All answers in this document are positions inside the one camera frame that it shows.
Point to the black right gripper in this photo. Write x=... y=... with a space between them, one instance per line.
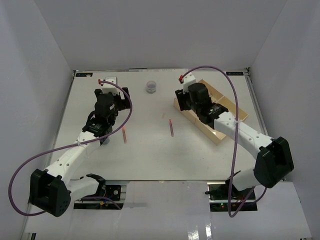
x=181 y=98

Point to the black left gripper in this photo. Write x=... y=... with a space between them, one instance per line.
x=124 y=103

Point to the clear jar blue beads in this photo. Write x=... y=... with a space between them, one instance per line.
x=107 y=142

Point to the beige slim orange-tip pen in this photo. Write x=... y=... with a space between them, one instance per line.
x=124 y=135

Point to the pink slim red-tip pen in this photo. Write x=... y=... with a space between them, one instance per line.
x=171 y=128

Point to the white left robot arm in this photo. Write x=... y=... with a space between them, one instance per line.
x=52 y=189

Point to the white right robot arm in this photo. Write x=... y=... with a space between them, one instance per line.
x=273 y=158

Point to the clear jar purple beads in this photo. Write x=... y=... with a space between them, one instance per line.
x=151 y=87

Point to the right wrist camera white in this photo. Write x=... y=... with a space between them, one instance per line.
x=186 y=81

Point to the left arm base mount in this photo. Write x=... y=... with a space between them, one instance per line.
x=113 y=199

